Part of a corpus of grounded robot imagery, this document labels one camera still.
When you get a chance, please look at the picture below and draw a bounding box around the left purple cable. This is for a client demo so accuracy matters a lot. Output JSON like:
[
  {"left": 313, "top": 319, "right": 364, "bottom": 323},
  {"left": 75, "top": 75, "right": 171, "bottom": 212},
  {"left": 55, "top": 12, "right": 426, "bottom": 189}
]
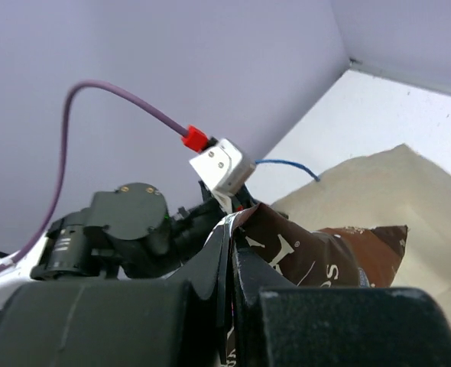
[{"left": 0, "top": 79, "right": 190, "bottom": 280}]

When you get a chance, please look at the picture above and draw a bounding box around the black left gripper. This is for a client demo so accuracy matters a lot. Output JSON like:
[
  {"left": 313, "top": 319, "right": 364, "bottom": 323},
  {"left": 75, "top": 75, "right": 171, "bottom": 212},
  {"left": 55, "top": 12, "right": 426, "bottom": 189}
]
[{"left": 83, "top": 182, "right": 234, "bottom": 280}]

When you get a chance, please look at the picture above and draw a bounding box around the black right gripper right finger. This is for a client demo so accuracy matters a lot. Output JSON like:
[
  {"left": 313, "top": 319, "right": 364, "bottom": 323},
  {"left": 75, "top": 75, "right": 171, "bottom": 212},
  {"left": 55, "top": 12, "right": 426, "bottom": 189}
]
[{"left": 232, "top": 248, "right": 451, "bottom": 367}]

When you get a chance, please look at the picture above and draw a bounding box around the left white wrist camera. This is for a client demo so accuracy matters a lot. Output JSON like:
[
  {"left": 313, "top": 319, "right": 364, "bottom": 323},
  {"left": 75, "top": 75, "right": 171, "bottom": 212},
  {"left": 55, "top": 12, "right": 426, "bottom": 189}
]
[{"left": 181, "top": 125, "right": 256, "bottom": 214}]

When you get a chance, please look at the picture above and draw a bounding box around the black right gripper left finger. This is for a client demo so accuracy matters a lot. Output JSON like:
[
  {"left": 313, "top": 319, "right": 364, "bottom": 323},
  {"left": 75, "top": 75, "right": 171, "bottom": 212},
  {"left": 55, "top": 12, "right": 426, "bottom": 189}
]
[{"left": 0, "top": 226, "right": 231, "bottom": 366}]

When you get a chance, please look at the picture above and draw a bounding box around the blue checkered paper bag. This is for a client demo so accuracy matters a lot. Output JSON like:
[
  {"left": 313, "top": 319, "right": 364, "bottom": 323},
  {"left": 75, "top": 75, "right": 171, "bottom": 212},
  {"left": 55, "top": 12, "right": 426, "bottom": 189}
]
[{"left": 254, "top": 143, "right": 451, "bottom": 337}]

